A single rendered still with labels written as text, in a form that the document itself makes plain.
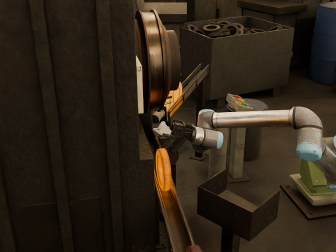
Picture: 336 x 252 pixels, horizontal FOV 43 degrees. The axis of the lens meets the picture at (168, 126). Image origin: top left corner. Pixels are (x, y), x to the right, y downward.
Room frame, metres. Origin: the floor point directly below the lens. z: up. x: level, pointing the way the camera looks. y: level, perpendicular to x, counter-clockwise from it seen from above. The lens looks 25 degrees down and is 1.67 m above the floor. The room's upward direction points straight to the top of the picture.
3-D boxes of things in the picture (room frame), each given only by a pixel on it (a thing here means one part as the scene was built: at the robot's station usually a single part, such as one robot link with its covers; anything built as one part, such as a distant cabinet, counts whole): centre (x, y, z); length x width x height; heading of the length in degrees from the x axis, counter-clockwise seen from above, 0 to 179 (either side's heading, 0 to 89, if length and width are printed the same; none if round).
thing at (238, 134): (2.73, -0.50, 0.31); 0.24 x 0.16 x 0.62; 11
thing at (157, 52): (1.92, 0.08, 1.11); 0.47 x 0.06 x 0.47; 11
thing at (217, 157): (2.66, -0.35, 0.26); 0.12 x 0.12 x 0.52
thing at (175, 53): (1.94, -0.01, 1.11); 0.28 x 0.06 x 0.28; 11
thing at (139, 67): (1.56, 0.12, 1.15); 0.26 x 0.02 x 0.18; 11
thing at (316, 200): (2.42, -1.03, 0.10); 0.32 x 0.32 x 0.04; 12
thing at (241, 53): (4.57, -0.69, 0.39); 1.03 x 0.83 x 0.77; 116
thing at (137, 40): (1.90, 0.16, 1.12); 0.47 x 0.10 x 0.47; 11
